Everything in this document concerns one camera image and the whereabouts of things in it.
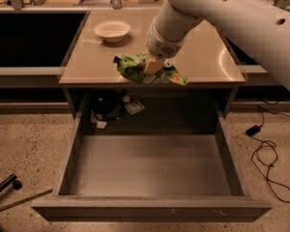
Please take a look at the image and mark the black device under cabinet top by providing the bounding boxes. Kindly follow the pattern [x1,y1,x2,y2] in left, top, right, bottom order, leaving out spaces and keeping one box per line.
[91,89,128,122]

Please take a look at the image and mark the white tag label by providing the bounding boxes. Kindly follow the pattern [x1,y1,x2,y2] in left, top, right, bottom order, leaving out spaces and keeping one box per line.
[125,101,144,115]

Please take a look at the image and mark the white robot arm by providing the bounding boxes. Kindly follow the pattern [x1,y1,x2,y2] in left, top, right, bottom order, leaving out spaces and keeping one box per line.
[147,0,290,91]

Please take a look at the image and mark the black power adapter with cable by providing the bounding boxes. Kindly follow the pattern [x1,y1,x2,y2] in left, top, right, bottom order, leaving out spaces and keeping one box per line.
[246,105,290,204]

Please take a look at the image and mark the white bowl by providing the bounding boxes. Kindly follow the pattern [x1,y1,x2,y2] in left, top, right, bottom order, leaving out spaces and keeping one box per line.
[94,20,131,43]

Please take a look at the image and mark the black wheeled stand leg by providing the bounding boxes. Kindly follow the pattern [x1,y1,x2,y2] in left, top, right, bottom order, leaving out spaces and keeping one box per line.
[0,174,22,192]

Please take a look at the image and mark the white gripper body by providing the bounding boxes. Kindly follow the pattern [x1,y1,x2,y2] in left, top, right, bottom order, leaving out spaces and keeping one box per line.
[147,16,185,58]

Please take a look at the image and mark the open grey top drawer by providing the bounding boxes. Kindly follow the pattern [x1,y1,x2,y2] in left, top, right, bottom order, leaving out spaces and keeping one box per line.
[31,95,273,223]

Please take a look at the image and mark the thin metal rod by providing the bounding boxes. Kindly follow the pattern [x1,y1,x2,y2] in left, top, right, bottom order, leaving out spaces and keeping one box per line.
[0,189,53,213]

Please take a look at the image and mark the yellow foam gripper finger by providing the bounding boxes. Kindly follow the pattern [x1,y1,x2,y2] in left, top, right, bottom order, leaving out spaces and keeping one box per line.
[143,54,164,74]

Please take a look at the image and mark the green rice chip bag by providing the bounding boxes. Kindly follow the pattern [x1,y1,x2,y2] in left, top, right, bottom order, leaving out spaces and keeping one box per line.
[113,54,189,86]

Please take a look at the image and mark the grey cabinet with glossy top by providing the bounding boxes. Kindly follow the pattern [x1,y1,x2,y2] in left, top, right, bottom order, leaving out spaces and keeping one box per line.
[59,7,245,112]

